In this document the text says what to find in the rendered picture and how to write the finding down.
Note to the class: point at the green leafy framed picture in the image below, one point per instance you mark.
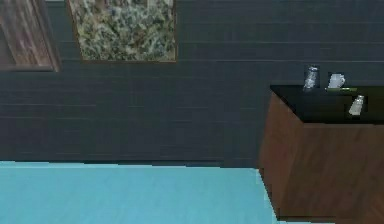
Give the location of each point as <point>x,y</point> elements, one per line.
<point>125,30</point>

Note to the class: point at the clear drinking glass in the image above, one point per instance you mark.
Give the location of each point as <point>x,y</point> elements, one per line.
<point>312,78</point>

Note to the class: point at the brown cabinet with black top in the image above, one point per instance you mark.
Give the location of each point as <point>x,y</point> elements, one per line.
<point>326,166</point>

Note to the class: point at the white mug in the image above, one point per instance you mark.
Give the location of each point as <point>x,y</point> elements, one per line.
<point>336,81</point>

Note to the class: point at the green flat utensil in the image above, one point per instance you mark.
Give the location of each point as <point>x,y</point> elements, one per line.
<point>340,89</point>

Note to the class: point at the grey salt shaker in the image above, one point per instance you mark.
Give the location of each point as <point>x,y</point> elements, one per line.
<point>357,105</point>

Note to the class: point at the brown framed picture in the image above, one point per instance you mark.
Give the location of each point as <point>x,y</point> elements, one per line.
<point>25,35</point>

